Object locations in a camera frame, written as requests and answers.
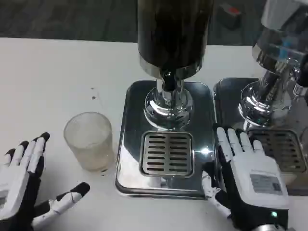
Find clear ribbed glass cup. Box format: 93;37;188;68
63;112;116;173

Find black-handled dispenser tap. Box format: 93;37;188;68
292;51;308;102
156;69;186;106

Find steel drip tray base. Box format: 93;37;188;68
115;80;217;200
213;77;308;196

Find black box with red patch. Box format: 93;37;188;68
218;3;243;31

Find chrome drink dispenser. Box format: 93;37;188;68
238;0;308;132

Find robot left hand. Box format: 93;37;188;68
0;131;91;231

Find drink dispenser with dark liquid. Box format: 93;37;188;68
136;0;214;132

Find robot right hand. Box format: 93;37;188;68
201;123;289;231

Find steel drip grid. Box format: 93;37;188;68
247;128;308;173
139;131;195;178

